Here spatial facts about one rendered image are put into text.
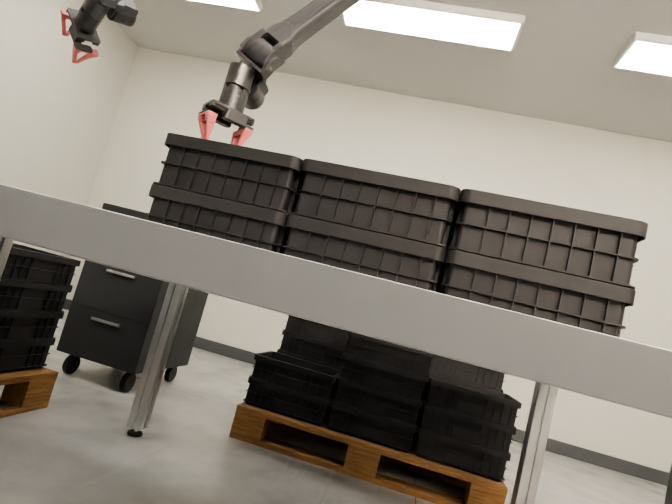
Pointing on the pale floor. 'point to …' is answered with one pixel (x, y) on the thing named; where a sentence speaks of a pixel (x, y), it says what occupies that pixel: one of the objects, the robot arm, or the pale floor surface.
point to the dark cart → (124, 319)
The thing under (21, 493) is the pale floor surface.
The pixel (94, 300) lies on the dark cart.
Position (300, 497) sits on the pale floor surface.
